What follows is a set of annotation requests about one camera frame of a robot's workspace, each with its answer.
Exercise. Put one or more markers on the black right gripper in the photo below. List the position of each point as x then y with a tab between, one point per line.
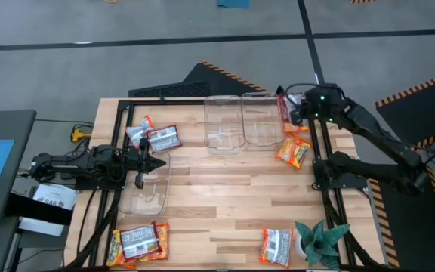
308	106

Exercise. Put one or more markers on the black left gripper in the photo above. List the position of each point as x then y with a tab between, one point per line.
140	162

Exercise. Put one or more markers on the red Maruchan noodle packet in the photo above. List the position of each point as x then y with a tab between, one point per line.
283	107
164	139
140	242

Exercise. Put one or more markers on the orange-red Maruchan noodle packet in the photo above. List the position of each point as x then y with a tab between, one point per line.
136	132

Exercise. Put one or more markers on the orange Maruchan noodle packet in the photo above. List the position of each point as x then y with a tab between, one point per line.
113	249
293	151
276	247
164	242
291	129

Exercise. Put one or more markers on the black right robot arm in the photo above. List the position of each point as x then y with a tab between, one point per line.
372	128

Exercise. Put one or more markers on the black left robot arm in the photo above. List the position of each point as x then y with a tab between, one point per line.
89	164

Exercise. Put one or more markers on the clear plastic bin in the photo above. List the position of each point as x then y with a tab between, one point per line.
221	113
153	196
263	113

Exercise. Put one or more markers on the black hazard-striped floor mat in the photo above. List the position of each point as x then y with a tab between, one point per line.
210	81
421	234

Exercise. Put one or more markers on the yellow power plug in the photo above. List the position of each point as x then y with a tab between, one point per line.
78	135

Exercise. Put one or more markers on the blue floor mat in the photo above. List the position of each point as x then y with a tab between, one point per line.
232	3

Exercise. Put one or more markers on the white printed paper sheet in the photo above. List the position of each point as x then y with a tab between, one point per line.
57	196

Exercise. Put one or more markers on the dark grey side table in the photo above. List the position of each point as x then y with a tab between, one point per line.
21	151

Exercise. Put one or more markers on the green plant in white pot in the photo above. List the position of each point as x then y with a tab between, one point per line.
321	243

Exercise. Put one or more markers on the black aluminium rig frame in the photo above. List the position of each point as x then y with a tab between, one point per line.
164	102

